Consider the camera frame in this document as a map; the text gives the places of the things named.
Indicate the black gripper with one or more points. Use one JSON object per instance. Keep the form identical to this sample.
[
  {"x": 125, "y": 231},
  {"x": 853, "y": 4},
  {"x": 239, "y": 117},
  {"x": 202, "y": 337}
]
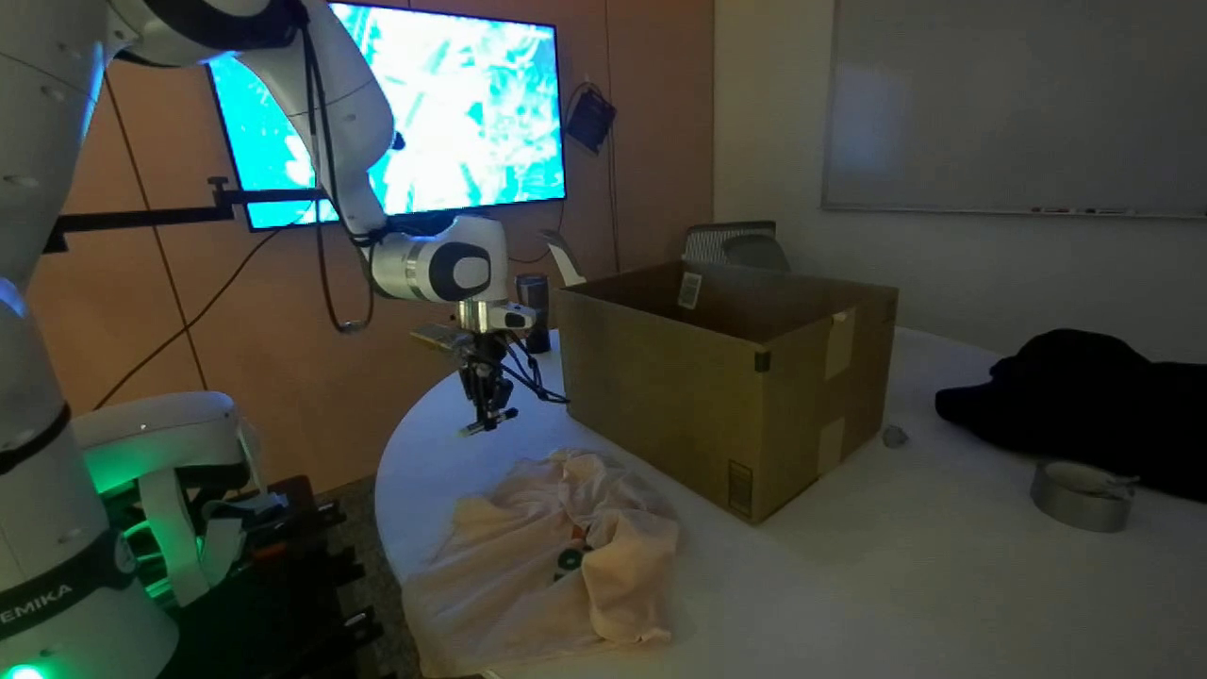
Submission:
[{"x": 483, "y": 333}]

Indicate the beige cloth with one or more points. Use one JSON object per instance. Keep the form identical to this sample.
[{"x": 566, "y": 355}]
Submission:
[{"x": 559, "y": 556}]

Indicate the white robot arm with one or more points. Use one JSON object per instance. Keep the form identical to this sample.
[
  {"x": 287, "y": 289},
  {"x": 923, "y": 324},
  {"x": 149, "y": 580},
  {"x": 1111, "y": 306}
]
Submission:
[{"x": 73, "y": 604}]

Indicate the open cardboard box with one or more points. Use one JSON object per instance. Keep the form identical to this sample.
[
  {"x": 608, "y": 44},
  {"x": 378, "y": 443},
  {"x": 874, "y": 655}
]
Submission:
[{"x": 742, "y": 386}]

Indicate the small clear cap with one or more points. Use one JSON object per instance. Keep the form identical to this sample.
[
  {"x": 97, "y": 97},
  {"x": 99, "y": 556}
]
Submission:
[{"x": 896, "y": 438}]

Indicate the black garment on table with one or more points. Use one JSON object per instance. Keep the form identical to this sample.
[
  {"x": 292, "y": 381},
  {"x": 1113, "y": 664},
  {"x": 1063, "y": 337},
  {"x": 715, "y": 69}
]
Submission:
[{"x": 1101, "y": 402}]

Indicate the grey tape roll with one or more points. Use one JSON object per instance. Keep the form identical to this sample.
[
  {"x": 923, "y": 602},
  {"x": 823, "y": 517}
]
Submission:
[{"x": 1086, "y": 495}]

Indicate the wall mounted tv screen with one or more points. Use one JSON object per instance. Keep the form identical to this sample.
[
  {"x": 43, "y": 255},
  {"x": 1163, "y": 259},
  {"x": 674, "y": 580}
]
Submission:
[{"x": 478, "y": 107}]

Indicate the black wall adapter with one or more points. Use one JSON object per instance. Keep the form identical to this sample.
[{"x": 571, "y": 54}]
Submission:
[{"x": 591, "y": 117}]

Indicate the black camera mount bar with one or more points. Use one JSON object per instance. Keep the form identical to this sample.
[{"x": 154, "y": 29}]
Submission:
[{"x": 223, "y": 200}]

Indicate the whiteboard on wall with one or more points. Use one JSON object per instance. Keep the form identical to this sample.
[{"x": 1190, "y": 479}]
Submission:
[{"x": 1021, "y": 107}]

